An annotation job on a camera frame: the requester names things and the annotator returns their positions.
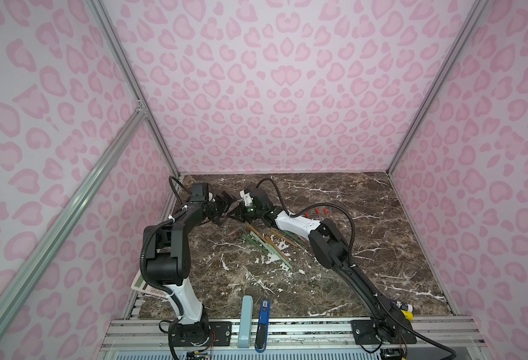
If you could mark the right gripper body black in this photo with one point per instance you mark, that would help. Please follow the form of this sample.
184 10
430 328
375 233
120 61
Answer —
244 206

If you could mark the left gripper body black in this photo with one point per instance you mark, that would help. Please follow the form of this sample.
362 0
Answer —
221 202

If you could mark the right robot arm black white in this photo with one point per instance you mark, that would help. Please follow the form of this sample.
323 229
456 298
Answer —
387 322

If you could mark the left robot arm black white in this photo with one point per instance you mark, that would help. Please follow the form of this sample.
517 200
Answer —
165 263

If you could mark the brown pen left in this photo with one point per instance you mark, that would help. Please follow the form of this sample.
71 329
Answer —
250 227

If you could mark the brown pen right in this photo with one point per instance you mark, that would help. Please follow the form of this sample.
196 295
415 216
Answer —
283 237

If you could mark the dark green pen left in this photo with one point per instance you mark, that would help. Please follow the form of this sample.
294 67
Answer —
254 243

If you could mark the dark green pen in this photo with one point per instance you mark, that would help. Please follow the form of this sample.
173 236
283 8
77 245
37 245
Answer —
254 243
295 238

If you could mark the light green pen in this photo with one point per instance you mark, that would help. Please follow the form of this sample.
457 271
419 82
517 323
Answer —
258 236

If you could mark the dark green pen right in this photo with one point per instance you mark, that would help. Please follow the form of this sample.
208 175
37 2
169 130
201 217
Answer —
295 238

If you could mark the light blue eraser block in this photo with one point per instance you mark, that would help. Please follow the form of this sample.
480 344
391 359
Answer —
245 322

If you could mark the blue black utility tool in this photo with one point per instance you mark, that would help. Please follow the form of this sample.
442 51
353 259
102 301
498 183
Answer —
262 327

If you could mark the yellow connector plug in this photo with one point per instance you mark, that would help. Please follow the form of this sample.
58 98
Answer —
407 310

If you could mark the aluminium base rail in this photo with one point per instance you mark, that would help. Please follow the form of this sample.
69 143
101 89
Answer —
295 338

